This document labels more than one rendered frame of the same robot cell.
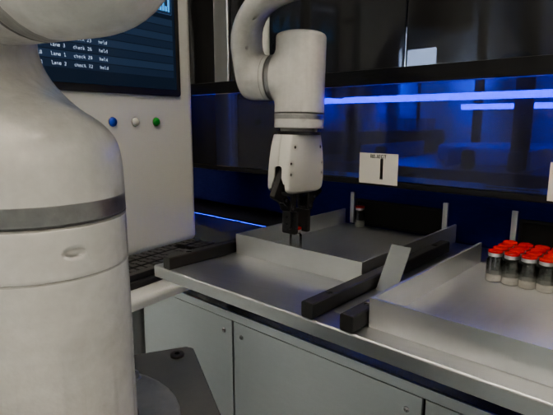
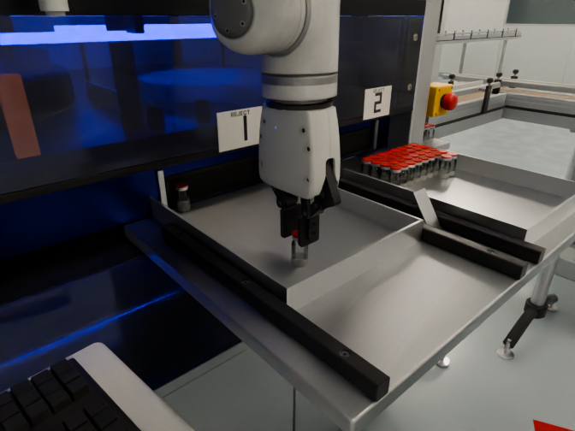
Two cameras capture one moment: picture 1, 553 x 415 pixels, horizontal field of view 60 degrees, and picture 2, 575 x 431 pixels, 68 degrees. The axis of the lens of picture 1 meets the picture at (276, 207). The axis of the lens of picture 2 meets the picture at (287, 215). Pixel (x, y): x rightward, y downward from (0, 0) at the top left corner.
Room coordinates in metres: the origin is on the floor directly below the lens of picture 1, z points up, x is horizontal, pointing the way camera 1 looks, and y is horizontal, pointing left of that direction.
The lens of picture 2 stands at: (0.77, 0.45, 1.18)
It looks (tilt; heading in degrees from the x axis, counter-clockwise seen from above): 25 degrees down; 277
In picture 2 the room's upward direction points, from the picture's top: straight up
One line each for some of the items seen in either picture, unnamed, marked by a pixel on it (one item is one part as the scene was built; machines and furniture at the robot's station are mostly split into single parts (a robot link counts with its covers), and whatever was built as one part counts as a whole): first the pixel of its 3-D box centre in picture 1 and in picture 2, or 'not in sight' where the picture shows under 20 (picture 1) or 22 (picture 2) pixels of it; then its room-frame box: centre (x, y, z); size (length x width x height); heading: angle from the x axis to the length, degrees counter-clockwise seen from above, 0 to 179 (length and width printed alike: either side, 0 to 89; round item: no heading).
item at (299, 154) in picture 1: (298, 159); (299, 141); (0.82, -0.04, 1.05); 0.10 x 0.08 x 0.11; 138
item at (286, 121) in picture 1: (299, 123); (298, 85); (0.82, -0.04, 1.11); 0.09 x 0.08 x 0.03; 138
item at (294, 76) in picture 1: (298, 72); (297, 4); (0.82, -0.04, 1.19); 0.09 x 0.08 x 0.13; 64
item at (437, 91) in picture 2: not in sight; (430, 98); (0.55, -0.66, 0.99); 0.08 x 0.07 x 0.07; 138
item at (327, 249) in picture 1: (350, 238); (278, 217); (0.86, -0.14, 0.90); 0.34 x 0.26 x 0.04; 138
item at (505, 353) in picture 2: not in sight; (533, 315); (-0.05, -1.06, 0.07); 0.50 x 0.08 x 0.14; 48
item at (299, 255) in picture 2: (295, 240); (299, 249); (0.82, -0.03, 0.90); 0.02 x 0.02 x 0.04
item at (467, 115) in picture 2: not in sight; (438, 106); (0.46, -0.96, 0.92); 0.69 x 0.16 x 0.16; 48
